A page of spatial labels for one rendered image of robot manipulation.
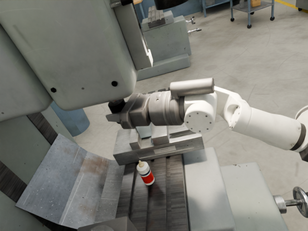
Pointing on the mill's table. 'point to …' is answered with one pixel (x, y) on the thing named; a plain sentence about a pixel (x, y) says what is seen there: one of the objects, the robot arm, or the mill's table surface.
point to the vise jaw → (160, 134)
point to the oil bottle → (145, 173)
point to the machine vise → (153, 154)
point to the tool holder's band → (116, 104)
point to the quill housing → (72, 49)
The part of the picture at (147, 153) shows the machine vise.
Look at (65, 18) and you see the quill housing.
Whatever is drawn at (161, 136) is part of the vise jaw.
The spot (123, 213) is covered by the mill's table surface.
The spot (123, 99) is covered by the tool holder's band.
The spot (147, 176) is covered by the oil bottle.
